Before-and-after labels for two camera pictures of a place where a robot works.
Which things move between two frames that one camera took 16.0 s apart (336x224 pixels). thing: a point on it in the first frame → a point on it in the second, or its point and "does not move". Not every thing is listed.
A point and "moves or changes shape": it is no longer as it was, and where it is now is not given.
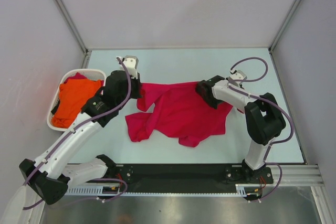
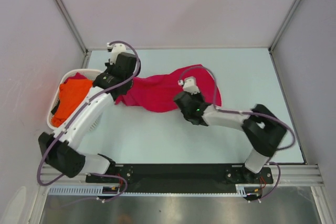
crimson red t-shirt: (178, 113) moves or changes shape
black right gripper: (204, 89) → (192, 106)
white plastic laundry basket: (92, 74) does not move
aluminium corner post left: (67, 17) does not move
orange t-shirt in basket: (73, 95) does not move
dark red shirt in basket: (77, 76) does not move
